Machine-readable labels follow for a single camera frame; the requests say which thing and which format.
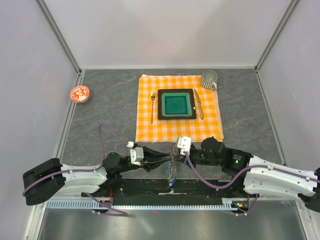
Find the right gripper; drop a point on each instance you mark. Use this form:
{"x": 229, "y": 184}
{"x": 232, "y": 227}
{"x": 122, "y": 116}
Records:
{"x": 184, "y": 159}

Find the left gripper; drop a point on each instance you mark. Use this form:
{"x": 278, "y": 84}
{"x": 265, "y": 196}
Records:
{"x": 151, "y": 158}

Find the large keyring organiser with rings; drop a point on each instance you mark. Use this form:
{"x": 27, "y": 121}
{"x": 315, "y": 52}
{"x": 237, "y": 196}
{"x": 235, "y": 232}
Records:
{"x": 171, "y": 167}

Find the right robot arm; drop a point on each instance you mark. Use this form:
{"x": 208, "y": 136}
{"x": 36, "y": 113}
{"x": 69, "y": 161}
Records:
{"x": 252, "y": 174}

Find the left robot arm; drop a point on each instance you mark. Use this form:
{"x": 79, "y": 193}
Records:
{"x": 52, "y": 178}

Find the orange checkered cloth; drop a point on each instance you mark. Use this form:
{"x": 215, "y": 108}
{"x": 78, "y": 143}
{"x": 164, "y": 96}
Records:
{"x": 170, "y": 130}

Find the black teal square plate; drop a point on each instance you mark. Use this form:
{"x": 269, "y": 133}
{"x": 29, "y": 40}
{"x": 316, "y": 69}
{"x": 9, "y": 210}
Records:
{"x": 176, "y": 104}

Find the gold knife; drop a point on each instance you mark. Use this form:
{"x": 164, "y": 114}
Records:
{"x": 199, "y": 104}

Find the gold fork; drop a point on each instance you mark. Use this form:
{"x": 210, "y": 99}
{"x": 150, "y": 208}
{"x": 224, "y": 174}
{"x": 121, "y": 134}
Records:
{"x": 153, "y": 97}

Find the striped mug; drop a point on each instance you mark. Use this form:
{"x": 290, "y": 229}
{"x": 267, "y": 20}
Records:
{"x": 208, "y": 80}

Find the red white patterned bowl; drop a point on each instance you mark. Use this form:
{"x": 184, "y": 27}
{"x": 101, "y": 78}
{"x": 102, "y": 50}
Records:
{"x": 79, "y": 94}

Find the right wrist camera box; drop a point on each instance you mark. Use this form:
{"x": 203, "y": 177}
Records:
{"x": 183, "y": 144}

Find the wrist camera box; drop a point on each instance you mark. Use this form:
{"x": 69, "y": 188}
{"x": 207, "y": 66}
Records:
{"x": 183, "y": 144}
{"x": 136, "y": 154}

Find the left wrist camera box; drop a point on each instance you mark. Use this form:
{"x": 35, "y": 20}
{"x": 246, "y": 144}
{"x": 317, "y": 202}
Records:
{"x": 136, "y": 154}

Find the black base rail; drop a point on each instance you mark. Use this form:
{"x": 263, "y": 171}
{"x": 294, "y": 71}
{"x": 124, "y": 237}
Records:
{"x": 157, "y": 192}

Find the white cable duct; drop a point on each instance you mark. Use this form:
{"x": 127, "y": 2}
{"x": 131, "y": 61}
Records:
{"x": 87, "y": 204}

